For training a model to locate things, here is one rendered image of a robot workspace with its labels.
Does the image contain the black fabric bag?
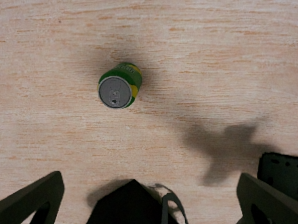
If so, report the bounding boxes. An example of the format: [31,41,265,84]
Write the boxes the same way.
[86,180,188,224]

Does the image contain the green and yellow drink can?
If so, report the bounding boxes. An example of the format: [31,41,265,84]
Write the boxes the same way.
[97,62,142,110]

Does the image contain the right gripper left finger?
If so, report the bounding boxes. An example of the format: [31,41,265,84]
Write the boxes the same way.
[0,170,65,224]

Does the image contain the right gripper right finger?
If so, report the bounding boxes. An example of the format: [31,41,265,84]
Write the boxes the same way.
[236,173,298,224]

